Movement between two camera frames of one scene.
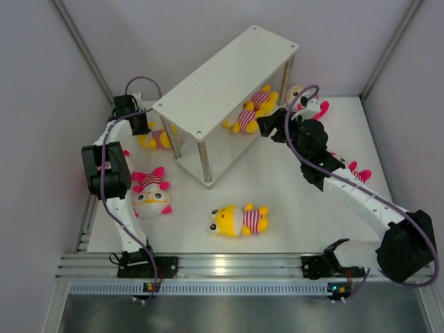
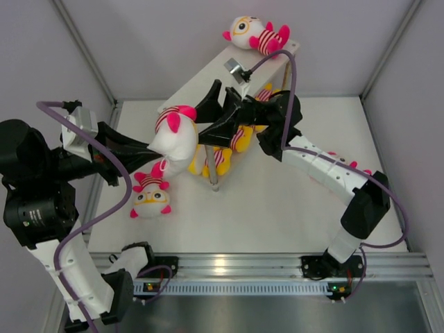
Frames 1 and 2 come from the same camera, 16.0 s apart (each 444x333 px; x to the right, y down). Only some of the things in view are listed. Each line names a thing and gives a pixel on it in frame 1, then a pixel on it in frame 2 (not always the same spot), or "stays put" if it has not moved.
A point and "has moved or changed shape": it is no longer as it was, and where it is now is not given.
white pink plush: [150, 197] stays put
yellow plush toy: [158, 139] to [223, 157]
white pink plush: [127, 153] has moved or changed shape
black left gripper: [145, 128] to [130, 152]
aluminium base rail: [84, 266] stays put
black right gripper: [276, 121] to [223, 130]
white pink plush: [309, 105] to [248, 31]
